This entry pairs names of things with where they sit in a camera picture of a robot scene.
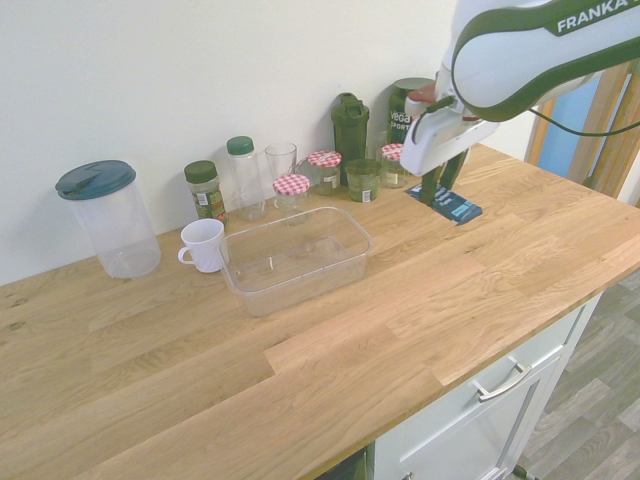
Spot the white mug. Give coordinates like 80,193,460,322
177,218,226,274

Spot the clear rectangular plastic container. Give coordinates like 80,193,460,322
218,205,375,318

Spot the clear bottle green cap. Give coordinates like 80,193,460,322
225,135,267,222

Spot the red grey wrist camera mount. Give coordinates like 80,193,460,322
403,83,440,120

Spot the clear pitcher teal lid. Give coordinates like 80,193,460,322
54,159,162,279

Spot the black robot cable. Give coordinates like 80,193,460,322
528,69,640,137

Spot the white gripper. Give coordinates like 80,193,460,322
399,106,501,207

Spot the tall clear drinking glass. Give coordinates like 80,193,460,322
264,142,298,189

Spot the wooden door frame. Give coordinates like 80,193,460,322
524,59,640,207

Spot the dark Vega Sport protein tub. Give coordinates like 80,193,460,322
388,77,437,147

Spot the white kitchen cabinet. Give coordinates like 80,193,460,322
373,289,605,480

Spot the silver drawer handle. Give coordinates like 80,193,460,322
471,362,533,403

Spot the small green glass jar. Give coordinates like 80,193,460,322
344,158,382,203

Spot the blue protein bar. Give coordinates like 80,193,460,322
403,181,484,227

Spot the spice jar green lid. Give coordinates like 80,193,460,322
183,159,230,227

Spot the glass jar red checkered lid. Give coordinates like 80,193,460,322
272,174,312,226
306,150,343,196
380,143,411,189

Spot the dark green shaker bottle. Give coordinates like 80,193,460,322
330,91,371,186

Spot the small clear glass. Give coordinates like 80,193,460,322
366,130,390,162

